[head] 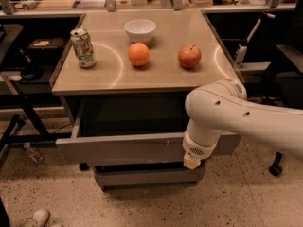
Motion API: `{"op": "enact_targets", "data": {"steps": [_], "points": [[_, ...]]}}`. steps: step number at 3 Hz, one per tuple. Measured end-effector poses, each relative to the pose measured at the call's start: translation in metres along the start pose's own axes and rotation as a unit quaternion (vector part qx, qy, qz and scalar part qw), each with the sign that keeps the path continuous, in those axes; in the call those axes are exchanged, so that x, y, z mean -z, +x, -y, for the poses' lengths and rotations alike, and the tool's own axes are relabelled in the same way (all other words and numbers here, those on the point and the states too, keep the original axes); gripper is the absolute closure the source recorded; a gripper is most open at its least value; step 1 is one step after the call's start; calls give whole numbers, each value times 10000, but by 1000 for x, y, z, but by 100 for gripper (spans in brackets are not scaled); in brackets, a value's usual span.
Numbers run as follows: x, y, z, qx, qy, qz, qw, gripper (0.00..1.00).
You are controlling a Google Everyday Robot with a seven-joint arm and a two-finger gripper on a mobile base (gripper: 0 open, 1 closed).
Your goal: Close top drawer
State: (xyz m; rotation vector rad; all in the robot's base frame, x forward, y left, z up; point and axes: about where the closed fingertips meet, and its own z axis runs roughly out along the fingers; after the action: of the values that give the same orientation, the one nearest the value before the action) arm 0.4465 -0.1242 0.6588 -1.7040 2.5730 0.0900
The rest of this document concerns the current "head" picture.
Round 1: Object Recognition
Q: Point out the black office chair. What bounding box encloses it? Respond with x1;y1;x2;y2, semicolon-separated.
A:
263;0;303;176

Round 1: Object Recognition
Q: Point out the grey drawer cabinet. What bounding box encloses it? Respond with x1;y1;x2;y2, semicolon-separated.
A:
48;9;245;192

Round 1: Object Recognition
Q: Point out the grey lower drawer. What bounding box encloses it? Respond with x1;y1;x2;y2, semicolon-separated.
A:
94;166;205;188

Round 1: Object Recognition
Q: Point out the grey top drawer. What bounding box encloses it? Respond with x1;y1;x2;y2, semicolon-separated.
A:
55;98;242;166

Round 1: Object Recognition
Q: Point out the black box under bench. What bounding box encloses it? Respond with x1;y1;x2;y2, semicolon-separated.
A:
27;37;65;59

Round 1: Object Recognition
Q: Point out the black round object under bench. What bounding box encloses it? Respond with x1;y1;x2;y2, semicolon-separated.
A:
19;48;43;81

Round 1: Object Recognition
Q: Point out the white sneaker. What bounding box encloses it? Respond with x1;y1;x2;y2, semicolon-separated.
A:
19;209;50;227

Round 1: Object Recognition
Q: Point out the orange fruit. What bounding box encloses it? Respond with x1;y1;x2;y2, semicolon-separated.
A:
128;43;150;66

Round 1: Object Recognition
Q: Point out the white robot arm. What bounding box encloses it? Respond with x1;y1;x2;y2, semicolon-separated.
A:
183;79;303;169

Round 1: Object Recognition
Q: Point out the red apple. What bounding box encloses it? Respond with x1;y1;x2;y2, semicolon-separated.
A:
178;44;202;69

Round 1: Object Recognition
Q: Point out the green white soda can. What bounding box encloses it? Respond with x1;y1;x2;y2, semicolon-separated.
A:
70;28;96;68

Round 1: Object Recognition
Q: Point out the plastic water bottle on floor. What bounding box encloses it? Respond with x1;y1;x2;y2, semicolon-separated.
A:
24;142;44;164

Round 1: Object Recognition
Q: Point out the black folding table stand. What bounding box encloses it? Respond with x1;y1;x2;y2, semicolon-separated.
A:
0;24;72;153

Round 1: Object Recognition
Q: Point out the white bowl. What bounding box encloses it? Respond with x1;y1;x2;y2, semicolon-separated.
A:
124;19;157;44

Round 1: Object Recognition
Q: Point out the grey drawer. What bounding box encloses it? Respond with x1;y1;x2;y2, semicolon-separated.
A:
55;98;242;166
94;166;205;188

